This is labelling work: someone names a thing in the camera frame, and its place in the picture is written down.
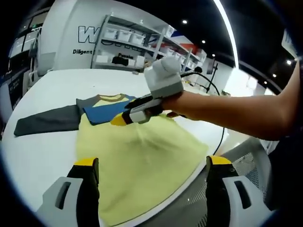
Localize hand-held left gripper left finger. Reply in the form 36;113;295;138
35;157;101;227

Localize white flat box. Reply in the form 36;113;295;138
96;54;112;64

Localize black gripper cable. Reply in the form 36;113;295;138
181;70;225;157

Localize grey metal shelving unit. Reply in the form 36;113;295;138
90;14;208;71

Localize black tripod stand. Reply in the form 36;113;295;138
208;59;220;89

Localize black cabinet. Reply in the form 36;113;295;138
8;77;27;111

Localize person's dark shirt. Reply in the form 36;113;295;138
266;127;303;213

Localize yellow grey blue garment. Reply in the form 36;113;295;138
13;93;209;219

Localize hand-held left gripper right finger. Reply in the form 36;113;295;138
205;155;280;227

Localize black folded cloth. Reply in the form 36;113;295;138
111;56;129;65

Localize person's right hand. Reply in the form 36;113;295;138
162;91;192;118

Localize row of white storage bins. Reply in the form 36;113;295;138
104;27;206;69

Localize long white ceiling light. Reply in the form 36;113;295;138
213;0;240;69

